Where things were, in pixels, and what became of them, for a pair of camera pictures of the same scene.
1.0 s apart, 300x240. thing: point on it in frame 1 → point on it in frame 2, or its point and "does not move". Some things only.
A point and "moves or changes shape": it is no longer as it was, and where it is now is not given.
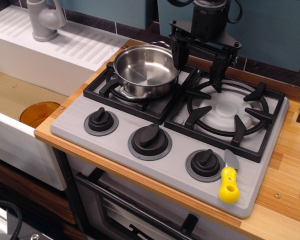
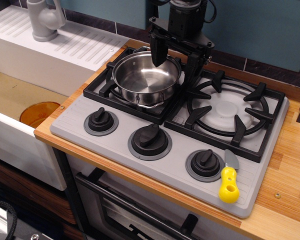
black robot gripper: (207, 31) → (185, 29)
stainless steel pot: (142, 70) moves or changes shape
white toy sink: (24, 71) does not move
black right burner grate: (241, 119) does not move
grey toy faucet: (45, 22) does not move
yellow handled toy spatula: (229, 191) does not move
